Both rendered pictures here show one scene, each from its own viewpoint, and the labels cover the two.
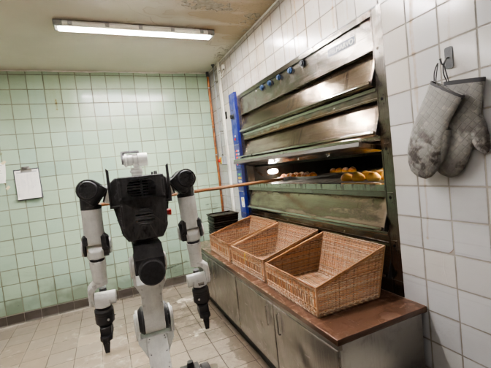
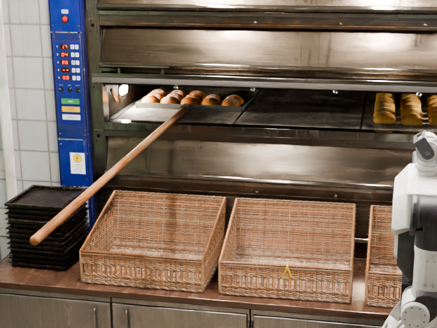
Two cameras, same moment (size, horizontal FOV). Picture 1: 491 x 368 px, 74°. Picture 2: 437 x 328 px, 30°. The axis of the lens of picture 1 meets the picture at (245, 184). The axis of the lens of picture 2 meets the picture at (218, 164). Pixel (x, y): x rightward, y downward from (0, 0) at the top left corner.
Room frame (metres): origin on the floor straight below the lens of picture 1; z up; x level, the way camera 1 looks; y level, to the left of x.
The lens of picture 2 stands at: (0.81, 2.72, 2.07)
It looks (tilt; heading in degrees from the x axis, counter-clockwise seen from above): 16 degrees down; 305
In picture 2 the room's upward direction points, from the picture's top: 1 degrees counter-clockwise
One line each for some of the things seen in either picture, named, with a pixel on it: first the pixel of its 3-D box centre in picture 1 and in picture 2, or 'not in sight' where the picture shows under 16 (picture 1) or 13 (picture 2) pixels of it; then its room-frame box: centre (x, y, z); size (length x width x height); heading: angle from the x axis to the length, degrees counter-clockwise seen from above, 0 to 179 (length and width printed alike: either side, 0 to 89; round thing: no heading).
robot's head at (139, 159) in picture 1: (136, 162); (427, 150); (1.61, 0.52, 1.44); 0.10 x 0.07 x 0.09; 111
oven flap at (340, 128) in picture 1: (291, 138); (296, 49); (2.57, -0.39, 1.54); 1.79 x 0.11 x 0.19; 23
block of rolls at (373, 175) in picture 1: (395, 171); (424, 107); (2.21, -1.03, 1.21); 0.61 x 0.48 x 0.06; 113
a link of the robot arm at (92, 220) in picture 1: (94, 232); (424, 283); (1.52, 0.73, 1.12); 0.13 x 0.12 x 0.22; 111
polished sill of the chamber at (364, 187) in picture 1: (298, 185); (295, 132); (2.58, -0.41, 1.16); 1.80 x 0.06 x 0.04; 23
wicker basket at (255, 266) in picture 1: (272, 247); (289, 246); (2.45, -0.16, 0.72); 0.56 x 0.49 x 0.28; 25
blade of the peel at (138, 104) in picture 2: (305, 176); (196, 99); (3.28, -0.62, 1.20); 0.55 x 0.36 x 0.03; 22
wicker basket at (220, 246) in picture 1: (242, 236); (155, 237); (3.00, 0.09, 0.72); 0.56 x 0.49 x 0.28; 23
